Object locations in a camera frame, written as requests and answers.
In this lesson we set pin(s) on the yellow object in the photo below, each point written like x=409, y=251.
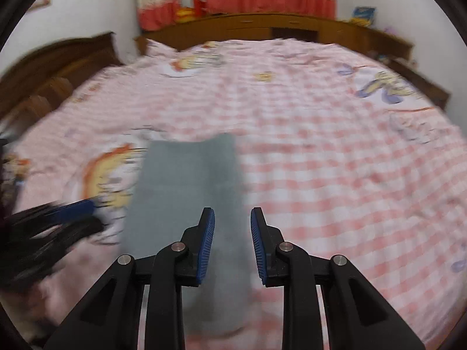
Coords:
x=186, y=14

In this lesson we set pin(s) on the blue book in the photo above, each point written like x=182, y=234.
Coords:
x=363, y=15

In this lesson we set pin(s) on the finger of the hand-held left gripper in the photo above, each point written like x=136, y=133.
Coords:
x=73, y=233
x=73, y=210

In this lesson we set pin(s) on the wooden low cabinet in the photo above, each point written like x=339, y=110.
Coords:
x=292, y=25

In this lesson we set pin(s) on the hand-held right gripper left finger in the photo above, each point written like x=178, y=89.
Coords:
x=206, y=248

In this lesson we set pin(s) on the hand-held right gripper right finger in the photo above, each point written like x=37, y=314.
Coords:
x=258, y=248

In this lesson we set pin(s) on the pink checked printed bedsheet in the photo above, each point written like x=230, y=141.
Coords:
x=328, y=153

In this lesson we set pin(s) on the dark wooden headboard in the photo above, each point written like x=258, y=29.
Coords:
x=54, y=65

